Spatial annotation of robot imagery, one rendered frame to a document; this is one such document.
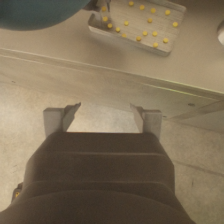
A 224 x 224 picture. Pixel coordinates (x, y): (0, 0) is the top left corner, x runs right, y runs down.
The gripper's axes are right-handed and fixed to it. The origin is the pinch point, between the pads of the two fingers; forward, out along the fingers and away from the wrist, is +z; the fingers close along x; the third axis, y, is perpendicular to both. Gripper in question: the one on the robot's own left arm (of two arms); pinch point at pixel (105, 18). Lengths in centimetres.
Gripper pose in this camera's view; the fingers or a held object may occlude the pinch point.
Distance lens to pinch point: 43.9
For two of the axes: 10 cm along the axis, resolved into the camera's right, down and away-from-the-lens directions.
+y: -9.2, -3.8, 1.3
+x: -3.9, 9.2, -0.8
